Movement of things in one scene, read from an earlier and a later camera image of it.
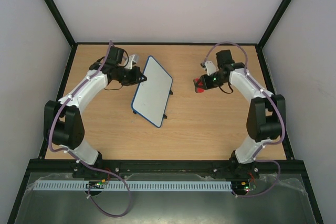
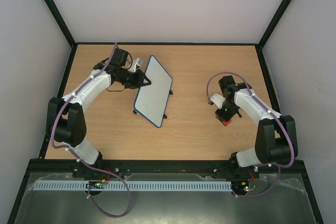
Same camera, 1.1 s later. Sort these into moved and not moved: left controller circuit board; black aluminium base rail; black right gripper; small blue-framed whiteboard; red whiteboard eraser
Moved: black right gripper; red whiteboard eraser
Not moved: left controller circuit board; black aluminium base rail; small blue-framed whiteboard
